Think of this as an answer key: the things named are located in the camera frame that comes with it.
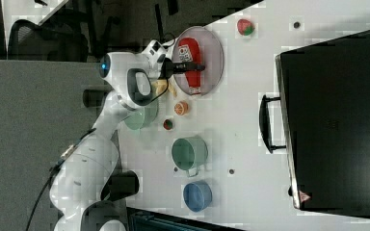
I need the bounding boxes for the dark blue crate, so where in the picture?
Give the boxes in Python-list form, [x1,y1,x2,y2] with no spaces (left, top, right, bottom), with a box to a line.
[127,207,242,231]

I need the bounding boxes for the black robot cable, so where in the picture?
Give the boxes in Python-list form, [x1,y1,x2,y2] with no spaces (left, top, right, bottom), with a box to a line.
[24,128,97,231]

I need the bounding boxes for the light green bowl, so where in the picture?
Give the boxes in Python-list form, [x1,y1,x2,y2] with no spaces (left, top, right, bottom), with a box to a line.
[124,101,159,130]

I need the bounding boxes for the green mug with handle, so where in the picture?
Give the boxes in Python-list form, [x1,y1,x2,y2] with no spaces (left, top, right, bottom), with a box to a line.
[171,136,208,177]

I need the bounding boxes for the yellow plush banana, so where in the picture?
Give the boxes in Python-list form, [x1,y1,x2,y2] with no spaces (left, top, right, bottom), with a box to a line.
[152,80,177,97]

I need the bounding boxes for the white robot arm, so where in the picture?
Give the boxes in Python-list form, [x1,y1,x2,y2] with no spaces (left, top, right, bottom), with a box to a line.
[49,40,205,231]

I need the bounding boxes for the red plush ketchup bottle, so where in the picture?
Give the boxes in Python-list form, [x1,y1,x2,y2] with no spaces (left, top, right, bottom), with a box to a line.
[178,38,201,95]

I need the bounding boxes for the small red green ball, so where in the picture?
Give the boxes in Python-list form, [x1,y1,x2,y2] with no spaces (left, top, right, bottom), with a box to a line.
[163,119,173,131]

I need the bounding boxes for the black office chair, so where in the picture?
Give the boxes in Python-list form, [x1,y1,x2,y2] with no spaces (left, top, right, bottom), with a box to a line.
[7,19,89,63]

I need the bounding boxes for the blue cup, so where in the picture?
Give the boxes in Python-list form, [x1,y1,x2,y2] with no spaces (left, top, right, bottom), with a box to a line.
[182,180,212,213]

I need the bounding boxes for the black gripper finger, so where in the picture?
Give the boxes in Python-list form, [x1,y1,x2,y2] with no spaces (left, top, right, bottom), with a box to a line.
[173,62,205,74]

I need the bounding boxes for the plush strawberry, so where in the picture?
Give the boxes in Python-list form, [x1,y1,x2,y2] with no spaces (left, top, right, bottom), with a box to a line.
[237,18,255,36]

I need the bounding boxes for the black cylindrical cup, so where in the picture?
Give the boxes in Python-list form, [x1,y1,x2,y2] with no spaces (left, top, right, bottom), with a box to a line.
[101,170,140,201]

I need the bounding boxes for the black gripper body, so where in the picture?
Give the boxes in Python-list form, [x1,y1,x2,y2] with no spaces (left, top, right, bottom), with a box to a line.
[159,59,175,79]

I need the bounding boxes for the black case with handle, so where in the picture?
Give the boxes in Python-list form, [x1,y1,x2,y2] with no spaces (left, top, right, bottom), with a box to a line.
[275,30,370,218]

